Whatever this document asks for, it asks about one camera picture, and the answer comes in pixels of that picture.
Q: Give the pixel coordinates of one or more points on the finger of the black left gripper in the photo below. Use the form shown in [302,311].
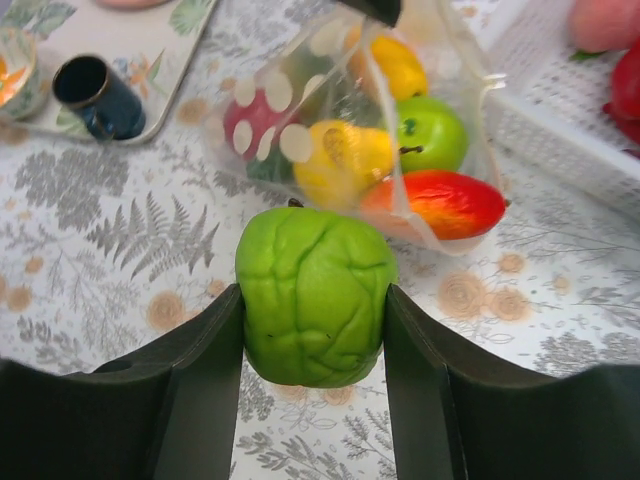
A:
[386,12]

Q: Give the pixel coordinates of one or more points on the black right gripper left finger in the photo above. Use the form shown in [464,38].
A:
[164,411]

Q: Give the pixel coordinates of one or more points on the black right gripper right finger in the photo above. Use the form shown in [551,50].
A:
[460,412]

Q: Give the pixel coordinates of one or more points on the yellow orange mango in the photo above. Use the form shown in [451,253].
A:
[404,73]

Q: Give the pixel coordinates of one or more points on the green cucumber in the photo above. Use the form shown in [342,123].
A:
[284,88]

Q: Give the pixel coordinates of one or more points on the clear zip top bag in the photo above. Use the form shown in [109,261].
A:
[382,121]

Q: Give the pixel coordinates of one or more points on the green apple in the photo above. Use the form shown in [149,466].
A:
[430,135]

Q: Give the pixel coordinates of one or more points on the yellow lemon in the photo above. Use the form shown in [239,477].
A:
[335,162]

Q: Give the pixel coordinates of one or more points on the red apple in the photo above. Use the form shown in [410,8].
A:
[244,126]

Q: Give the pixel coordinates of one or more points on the red yellow mango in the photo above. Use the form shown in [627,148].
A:
[439,204]

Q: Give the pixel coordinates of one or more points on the pink peach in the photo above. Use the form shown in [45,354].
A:
[603,25]

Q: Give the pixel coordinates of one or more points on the white plastic basket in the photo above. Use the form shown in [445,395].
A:
[550,111]

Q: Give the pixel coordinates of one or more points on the floral table mat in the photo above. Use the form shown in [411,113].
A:
[105,248]

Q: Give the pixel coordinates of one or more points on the leaf pattern tray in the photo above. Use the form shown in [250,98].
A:
[150,48]

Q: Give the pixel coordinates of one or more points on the red bell pepper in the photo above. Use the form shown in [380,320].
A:
[623,107]

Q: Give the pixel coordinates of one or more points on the dark blue cup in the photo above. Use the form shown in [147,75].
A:
[93,92]

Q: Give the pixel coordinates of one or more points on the floral small bowl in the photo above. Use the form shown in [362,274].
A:
[21,75]

